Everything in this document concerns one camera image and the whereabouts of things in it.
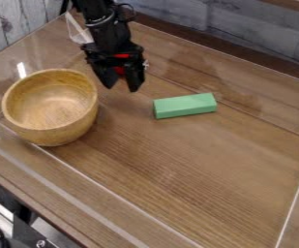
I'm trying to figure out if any clear acrylic tray enclosure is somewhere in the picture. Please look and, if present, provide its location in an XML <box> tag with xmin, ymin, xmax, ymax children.
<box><xmin>0</xmin><ymin>19</ymin><xmax>299</xmax><ymax>248</ymax></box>

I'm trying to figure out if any black metal table bracket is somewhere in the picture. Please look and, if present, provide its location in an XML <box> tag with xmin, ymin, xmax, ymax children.
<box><xmin>11</xmin><ymin>216</ymin><xmax>59</xmax><ymax>248</ymax></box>

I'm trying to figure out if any green rectangular block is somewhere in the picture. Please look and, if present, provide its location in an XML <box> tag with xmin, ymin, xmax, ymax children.
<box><xmin>152</xmin><ymin>93</ymin><xmax>218</xmax><ymax>119</ymax></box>

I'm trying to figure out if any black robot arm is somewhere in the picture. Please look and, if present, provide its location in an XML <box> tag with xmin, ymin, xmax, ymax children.
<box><xmin>75</xmin><ymin>0</ymin><xmax>146</xmax><ymax>92</ymax></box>

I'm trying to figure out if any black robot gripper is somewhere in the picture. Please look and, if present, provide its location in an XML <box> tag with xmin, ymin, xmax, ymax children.
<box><xmin>82</xmin><ymin>13</ymin><xmax>146</xmax><ymax>92</ymax></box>

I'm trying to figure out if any wooden bowl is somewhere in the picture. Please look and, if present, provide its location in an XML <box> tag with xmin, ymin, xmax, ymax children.
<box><xmin>2</xmin><ymin>69</ymin><xmax>99</xmax><ymax>146</ymax></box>

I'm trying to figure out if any red felt strawberry fruit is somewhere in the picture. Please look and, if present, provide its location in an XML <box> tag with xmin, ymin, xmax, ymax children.
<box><xmin>112</xmin><ymin>53</ymin><xmax>131</xmax><ymax>77</ymax></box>

